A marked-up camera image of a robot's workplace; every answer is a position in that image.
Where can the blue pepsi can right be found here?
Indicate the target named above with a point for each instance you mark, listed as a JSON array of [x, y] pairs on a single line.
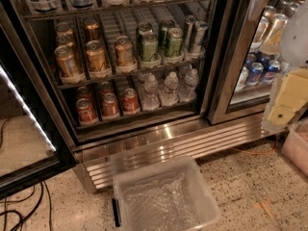
[[271, 69]]

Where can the open glass fridge door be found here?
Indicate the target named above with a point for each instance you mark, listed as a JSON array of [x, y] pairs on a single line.
[[31, 146]]

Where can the silver slim can back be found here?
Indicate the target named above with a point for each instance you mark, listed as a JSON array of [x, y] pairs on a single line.
[[189, 23]]

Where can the blue pepsi can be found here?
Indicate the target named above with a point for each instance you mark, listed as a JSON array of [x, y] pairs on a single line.
[[254, 74], [271, 69]]

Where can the silver slim can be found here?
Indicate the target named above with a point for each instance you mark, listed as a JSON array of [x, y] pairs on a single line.
[[189, 23], [198, 34]]

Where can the red can front left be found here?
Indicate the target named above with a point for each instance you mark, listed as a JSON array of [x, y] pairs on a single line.
[[86, 113]]

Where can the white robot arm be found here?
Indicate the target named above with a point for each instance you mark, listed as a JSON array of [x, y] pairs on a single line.
[[294, 41]]

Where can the stainless steel fridge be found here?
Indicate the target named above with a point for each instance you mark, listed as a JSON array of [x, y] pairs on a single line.
[[109, 147]]

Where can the closed glass fridge door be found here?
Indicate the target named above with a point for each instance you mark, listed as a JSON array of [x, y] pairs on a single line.
[[248, 43]]

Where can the silver slim can front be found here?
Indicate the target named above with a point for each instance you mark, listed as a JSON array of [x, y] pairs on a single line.
[[198, 34]]

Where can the orange can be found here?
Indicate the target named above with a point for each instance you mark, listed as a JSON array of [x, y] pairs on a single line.
[[91, 28], [96, 53], [66, 61], [65, 35], [124, 54]]

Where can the green can front left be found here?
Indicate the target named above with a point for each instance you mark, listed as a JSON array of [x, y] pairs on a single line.
[[149, 47]]

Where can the green can back right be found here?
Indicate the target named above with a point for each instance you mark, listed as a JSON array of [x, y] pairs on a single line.
[[164, 27]]

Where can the green can front right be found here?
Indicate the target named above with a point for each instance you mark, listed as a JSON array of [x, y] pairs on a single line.
[[174, 42]]

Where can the water bottle right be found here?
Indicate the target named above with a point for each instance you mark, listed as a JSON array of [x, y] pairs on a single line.
[[188, 86]]

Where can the blue pepsi can left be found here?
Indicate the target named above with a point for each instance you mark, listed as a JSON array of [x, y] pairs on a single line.
[[254, 74]]

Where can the red can front right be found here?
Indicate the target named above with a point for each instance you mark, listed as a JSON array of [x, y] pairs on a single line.
[[130, 102]]

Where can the water bottle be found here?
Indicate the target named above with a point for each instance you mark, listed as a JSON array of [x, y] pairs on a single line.
[[188, 86], [150, 90], [169, 92]]

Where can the green can back left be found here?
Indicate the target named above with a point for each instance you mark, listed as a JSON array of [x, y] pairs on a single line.
[[142, 29]]

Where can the red can back left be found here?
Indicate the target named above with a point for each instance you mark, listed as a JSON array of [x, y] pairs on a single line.
[[83, 92]]

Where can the clear plastic bin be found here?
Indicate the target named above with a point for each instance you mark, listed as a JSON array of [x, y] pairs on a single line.
[[166, 196]]

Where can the green can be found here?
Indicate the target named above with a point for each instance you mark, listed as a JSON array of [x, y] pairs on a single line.
[[164, 27], [149, 47], [142, 29], [174, 42]]

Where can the pink plastic tub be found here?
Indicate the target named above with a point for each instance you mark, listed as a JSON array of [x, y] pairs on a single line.
[[295, 146]]

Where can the water bottle middle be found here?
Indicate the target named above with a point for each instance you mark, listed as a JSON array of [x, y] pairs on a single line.
[[169, 92]]

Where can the water bottle left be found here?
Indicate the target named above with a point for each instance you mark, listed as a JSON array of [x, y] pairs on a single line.
[[150, 90]]

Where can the red can front middle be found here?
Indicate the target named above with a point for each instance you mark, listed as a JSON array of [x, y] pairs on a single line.
[[110, 106]]

